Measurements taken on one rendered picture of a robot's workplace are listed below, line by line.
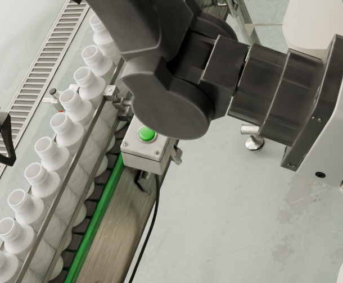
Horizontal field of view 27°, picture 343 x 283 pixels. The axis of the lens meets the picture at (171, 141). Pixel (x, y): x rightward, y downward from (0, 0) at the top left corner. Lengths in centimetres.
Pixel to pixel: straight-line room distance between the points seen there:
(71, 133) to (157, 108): 73
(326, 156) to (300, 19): 22
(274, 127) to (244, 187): 193
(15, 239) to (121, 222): 29
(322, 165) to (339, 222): 174
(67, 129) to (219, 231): 123
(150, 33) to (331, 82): 16
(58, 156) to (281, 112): 78
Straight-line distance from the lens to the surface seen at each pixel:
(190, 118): 64
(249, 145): 265
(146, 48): 62
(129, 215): 150
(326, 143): 63
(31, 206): 130
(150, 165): 132
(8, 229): 130
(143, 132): 131
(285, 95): 62
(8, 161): 99
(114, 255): 148
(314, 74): 63
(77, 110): 140
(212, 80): 62
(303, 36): 79
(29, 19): 381
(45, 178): 131
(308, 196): 247
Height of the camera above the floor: 204
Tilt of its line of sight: 47 degrees down
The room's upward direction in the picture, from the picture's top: 32 degrees counter-clockwise
